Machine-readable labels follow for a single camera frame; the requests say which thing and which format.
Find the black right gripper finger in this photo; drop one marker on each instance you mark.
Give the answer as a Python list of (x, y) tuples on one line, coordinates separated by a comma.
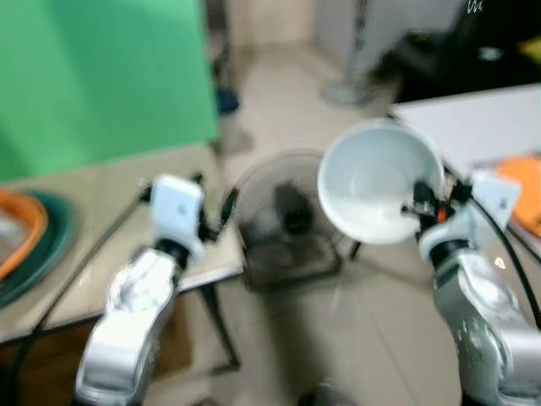
[(421, 201)]

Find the white round bowl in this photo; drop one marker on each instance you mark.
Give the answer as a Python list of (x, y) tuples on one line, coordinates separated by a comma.
[(372, 178)]

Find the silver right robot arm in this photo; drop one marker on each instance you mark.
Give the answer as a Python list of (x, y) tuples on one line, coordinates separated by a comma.
[(482, 330)]

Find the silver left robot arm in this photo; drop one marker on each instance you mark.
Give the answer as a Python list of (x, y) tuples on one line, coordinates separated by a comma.
[(127, 330)]

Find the black floor fan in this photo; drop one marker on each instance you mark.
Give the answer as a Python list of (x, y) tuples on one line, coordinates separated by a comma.
[(287, 220)]

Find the flat orange plate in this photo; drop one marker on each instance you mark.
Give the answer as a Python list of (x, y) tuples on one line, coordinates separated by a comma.
[(528, 190)]

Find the blue chair seat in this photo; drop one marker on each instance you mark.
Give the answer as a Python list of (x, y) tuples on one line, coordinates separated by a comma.
[(227, 101)]

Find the white table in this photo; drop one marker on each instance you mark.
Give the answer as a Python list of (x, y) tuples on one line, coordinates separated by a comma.
[(482, 127)]

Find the beige wooden table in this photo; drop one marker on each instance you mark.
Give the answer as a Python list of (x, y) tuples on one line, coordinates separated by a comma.
[(84, 220)]

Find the grey standing fan base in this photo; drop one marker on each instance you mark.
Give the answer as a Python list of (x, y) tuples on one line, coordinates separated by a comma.
[(342, 93)]

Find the green screen backdrop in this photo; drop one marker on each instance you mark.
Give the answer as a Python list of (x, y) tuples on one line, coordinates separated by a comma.
[(101, 76)]

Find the black bag pile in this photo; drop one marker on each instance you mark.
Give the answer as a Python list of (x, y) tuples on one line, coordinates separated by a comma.
[(456, 59)]

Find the dark green plate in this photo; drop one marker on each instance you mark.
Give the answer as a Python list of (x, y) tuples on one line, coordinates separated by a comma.
[(55, 245)]

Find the orange rimmed bowl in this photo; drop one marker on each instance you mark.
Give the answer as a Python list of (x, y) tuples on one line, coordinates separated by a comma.
[(34, 224)]

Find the yellow object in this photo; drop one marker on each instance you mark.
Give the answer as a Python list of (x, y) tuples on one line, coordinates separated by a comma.
[(532, 51)]

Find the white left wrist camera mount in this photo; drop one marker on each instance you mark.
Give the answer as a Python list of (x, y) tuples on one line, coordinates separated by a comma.
[(177, 207)]

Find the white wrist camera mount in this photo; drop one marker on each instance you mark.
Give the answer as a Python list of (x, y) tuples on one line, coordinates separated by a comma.
[(177, 207), (494, 199)]

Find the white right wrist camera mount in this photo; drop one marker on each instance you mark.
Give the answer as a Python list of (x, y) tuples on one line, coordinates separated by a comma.
[(494, 199)]

